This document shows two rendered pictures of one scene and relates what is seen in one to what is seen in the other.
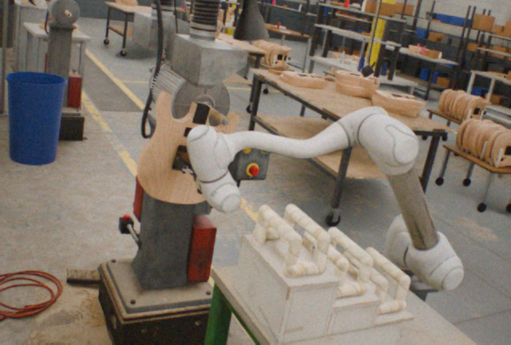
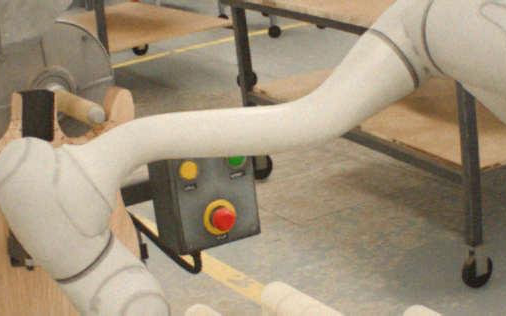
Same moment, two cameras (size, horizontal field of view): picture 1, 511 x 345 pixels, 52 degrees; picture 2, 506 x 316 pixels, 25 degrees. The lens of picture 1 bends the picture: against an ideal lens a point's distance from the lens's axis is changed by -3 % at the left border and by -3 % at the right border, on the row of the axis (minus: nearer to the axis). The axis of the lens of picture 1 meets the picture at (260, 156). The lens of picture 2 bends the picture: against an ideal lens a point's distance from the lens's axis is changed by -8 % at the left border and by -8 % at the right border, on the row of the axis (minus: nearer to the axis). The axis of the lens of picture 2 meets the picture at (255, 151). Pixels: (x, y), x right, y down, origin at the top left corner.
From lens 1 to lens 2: 0.37 m
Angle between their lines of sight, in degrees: 4
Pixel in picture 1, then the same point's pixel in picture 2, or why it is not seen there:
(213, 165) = (68, 234)
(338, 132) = (379, 56)
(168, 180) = (15, 295)
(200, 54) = not seen: outside the picture
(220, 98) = (85, 64)
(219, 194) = (108, 302)
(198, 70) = not seen: outside the picture
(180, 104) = not seen: outside the picture
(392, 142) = (503, 43)
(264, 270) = not seen: outside the picture
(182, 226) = not seen: outside the picture
